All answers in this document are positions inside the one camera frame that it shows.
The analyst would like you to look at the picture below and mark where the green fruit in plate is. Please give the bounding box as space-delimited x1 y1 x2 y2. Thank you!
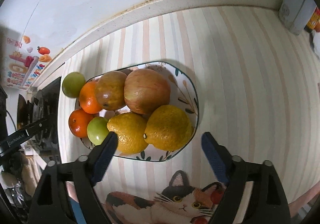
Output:
87 116 109 146

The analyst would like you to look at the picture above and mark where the lower orange tangerine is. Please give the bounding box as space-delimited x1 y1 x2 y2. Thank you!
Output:
68 109 94 138

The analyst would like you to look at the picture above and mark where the dark red-green apple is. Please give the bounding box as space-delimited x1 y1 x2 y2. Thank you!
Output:
95 71 127 110

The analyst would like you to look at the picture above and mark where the yellow lemon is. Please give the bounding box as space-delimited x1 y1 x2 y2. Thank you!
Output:
143 104 193 151
107 113 149 155

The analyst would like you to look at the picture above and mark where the white carton box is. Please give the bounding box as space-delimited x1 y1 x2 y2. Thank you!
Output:
278 0 316 35

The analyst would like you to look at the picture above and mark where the green fruit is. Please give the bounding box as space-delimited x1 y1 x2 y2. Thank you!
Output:
62 72 86 98
87 116 109 146

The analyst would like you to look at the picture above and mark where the orange tangerine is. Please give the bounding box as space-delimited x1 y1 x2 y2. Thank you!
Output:
79 81 102 114
68 109 94 138

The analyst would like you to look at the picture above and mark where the striped cat table mat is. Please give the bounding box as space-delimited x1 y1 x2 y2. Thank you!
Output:
63 7 319 215

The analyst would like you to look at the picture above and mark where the upper orange tangerine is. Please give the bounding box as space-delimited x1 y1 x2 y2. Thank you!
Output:
79 81 102 114

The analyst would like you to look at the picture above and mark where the colourful fruit wall sticker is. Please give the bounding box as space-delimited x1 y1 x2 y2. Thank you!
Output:
1 35 54 90

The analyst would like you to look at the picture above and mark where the black gas stove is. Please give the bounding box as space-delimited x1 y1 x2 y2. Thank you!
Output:
17 77 61 164

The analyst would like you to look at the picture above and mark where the yellow lemon in plate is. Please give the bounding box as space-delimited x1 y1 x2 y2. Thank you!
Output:
107 113 149 155

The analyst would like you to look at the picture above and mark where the floral ceramic fruit plate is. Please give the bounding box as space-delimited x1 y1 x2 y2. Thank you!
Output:
74 61 200 163

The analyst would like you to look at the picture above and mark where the large red apple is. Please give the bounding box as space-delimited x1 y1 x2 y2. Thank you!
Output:
124 68 171 115

